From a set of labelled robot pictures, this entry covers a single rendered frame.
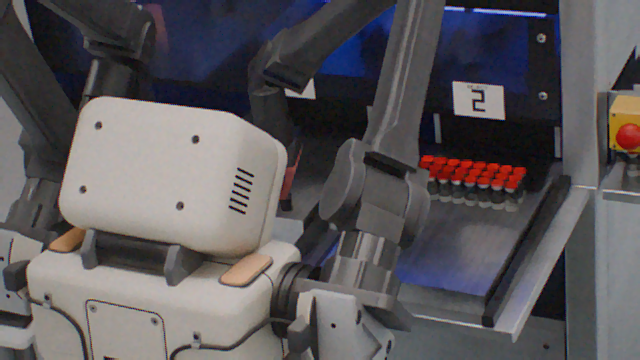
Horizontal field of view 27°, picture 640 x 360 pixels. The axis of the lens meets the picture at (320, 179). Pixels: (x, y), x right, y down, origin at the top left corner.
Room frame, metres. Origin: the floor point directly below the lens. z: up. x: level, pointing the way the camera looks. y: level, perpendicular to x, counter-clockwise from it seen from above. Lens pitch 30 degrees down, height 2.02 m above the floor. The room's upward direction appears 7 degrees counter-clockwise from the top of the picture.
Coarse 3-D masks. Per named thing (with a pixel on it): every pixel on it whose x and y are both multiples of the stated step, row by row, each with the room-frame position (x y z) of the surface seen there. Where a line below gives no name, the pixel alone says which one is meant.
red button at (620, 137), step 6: (624, 126) 1.78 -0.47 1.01; (630, 126) 1.78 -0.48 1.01; (636, 126) 1.78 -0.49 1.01; (618, 132) 1.78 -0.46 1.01; (624, 132) 1.77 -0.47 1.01; (630, 132) 1.77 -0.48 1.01; (636, 132) 1.77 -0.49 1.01; (618, 138) 1.77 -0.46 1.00; (624, 138) 1.77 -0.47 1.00; (630, 138) 1.76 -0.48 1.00; (636, 138) 1.76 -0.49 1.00; (618, 144) 1.78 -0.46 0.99; (624, 144) 1.77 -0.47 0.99; (630, 144) 1.76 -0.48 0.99; (636, 144) 1.76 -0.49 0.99; (630, 150) 1.77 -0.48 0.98
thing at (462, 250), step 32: (544, 192) 1.78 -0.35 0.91; (448, 224) 1.77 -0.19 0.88; (480, 224) 1.76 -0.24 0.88; (512, 224) 1.75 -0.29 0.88; (416, 256) 1.70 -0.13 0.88; (448, 256) 1.68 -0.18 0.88; (480, 256) 1.67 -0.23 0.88; (512, 256) 1.64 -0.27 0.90; (416, 288) 1.57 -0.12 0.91; (448, 288) 1.60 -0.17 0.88; (480, 288) 1.59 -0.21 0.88
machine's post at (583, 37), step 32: (576, 0) 1.84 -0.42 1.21; (576, 32) 1.84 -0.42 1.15; (576, 64) 1.84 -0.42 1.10; (576, 96) 1.84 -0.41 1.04; (576, 128) 1.84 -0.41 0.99; (576, 160) 1.84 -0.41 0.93; (576, 224) 1.84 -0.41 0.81; (576, 256) 1.84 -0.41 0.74; (576, 288) 1.84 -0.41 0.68; (576, 320) 1.84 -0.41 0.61; (576, 352) 1.84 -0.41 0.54
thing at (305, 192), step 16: (304, 128) 2.16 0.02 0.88; (304, 144) 2.10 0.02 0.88; (320, 144) 2.09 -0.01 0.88; (336, 144) 2.08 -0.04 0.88; (304, 160) 2.04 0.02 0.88; (320, 160) 2.03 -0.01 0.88; (304, 176) 1.98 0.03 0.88; (320, 176) 1.98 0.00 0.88; (304, 192) 1.93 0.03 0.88; (320, 192) 1.92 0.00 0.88; (304, 208) 1.88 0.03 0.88; (288, 224) 1.80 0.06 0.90; (304, 224) 1.79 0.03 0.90
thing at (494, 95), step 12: (456, 84) 1.93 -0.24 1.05; (468, 84) 1.92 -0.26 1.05; (480, 84) 1.91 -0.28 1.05; (456, 96) 1.93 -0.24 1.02; (468, 96) 1.92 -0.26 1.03; (480, 96) 1.91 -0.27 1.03; (492, 96) 1.90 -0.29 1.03; (456, 108) 1.93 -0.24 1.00; (468, 108) 1.92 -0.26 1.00; (492, 108) 1.90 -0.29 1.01
